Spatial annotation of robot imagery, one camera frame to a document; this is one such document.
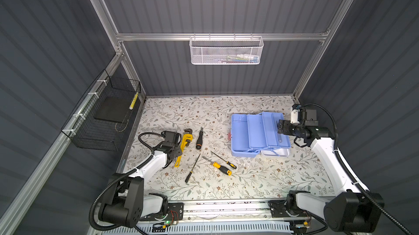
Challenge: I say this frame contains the pens in white basket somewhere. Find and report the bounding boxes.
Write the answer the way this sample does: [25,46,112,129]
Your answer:
[213,54,260,65]

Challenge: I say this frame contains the right black corrugated cable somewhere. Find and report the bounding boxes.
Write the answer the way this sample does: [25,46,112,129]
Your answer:
[301,103,415,235]

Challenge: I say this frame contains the black corrugated cable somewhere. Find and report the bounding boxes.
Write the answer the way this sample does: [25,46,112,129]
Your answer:
[301,103,415,235]
[88,131,166,235]

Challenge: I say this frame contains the left black corrugated cable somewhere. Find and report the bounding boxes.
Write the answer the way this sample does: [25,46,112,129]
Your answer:
[88,131,166,235]

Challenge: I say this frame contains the white wire mesh basket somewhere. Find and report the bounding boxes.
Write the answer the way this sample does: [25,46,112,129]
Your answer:
[189,36,264,65]

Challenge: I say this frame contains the stubby black orange screwdriver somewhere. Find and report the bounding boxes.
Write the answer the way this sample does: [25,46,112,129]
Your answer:
[196,127,204,150]

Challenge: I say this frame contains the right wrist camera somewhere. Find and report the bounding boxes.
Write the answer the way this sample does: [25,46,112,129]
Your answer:
[290,104,303,125]

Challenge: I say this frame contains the black pad in basket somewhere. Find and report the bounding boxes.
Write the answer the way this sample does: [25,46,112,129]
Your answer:
[93,97,133,123]

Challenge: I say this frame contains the thin black screwdriver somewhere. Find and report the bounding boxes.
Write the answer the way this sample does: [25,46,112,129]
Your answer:
[185,154,201,183]

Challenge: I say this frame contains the floral table mat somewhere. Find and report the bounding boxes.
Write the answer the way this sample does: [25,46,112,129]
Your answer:
[124,96,334,201]

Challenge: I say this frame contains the slim yellow black screwdriver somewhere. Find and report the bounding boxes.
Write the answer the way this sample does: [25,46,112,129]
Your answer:
[211,152,237,169]

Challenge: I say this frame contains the yellow pipe wrench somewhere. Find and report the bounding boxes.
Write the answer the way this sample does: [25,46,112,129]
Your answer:
[174,129,193,167]

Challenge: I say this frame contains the black wire basket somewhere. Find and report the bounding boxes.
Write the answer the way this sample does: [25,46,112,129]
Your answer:
[61,71,142,152]

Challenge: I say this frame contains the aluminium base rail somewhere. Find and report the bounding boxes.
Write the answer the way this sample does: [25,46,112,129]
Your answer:
[94,198,361,226]

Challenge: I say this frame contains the white blue tool box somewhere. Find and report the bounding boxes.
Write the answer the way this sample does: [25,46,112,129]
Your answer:
[230,112,291,158]

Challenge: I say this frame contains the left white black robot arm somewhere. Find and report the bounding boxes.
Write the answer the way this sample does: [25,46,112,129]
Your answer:
[88,131,182,231]

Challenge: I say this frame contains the clear handled screwdriver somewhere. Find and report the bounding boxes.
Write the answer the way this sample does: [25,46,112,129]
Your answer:
[238,160,258,169]

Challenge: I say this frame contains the yellow marker pen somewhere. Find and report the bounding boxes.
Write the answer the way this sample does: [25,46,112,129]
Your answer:
[129,92,139,110]

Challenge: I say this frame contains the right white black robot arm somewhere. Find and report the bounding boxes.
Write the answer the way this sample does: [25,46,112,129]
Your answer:
[277,104,384,233]

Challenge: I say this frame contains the yellow black handled screwdriver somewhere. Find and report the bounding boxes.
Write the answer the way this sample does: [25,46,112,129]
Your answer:
[203,156,232,176]

